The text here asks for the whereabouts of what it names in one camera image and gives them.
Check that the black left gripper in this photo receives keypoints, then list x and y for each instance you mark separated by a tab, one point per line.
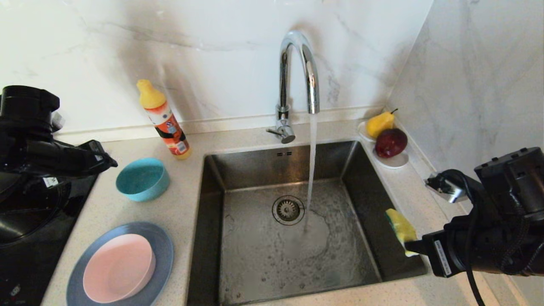
63	157

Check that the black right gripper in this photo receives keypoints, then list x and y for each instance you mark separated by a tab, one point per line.
497	248

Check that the yellow sponge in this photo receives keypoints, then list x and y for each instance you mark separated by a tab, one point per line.
399	225

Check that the teal bowl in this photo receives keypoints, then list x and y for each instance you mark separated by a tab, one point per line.
142	180

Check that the orange yellow-capped detergent bottle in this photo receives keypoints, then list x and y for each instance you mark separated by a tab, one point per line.
169	126

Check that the chrome gooseneck faucet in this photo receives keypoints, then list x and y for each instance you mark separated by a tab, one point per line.
285	122

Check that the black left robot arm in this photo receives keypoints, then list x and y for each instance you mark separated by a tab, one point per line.
25	106

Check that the stainless steel sink basin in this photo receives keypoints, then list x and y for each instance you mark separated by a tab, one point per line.
263	272

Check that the black pan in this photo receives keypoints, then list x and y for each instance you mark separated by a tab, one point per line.
38	212

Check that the small white dish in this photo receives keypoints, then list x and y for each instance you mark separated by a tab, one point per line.
362	131
394	162

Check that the blue-grey plate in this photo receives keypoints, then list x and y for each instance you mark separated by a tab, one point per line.
164	250

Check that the pink bowl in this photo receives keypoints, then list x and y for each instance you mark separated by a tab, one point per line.
118	268

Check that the dark red apple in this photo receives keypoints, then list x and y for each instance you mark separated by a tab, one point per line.
391	143

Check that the black induction cooktop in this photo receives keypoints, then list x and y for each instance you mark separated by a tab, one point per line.
51	263

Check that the yellow pear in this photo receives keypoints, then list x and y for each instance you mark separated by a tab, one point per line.
379	124

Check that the round metal drain strainer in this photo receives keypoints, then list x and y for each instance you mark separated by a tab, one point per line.
288	210

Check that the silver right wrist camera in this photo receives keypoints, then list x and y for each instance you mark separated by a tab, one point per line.
448	189

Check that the clear-cased left wrist camera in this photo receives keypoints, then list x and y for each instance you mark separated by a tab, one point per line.
57	121

